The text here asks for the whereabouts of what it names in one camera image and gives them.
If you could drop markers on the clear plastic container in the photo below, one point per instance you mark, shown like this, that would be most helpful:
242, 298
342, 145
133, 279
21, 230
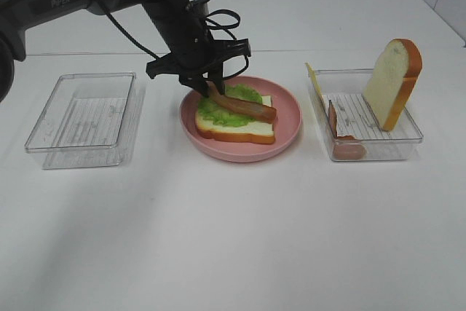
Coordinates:
345, 89
88, 121

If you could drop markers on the bread slice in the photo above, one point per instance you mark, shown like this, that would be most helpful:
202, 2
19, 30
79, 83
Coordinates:
393, 78
253, 132

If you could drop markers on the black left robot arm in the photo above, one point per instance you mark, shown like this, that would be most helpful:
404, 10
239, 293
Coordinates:
19, 15

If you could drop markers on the pink round plate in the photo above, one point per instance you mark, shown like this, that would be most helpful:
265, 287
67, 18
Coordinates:
286, 126

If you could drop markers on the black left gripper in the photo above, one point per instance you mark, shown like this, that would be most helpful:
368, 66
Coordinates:
199, 42

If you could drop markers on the clear right plastic container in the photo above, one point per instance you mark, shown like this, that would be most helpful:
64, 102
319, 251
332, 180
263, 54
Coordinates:
345, 89

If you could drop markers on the clear left plastic container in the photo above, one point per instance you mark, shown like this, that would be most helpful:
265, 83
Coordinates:
88, 121

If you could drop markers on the green lettuce leaf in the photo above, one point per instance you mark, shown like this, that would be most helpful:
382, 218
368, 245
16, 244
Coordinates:
209, 110

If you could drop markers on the yellow cheese slice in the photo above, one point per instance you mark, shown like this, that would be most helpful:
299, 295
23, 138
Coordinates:
316, 96

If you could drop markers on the bacon strip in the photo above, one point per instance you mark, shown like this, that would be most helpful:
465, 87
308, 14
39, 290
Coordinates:
345, 147
260, 112

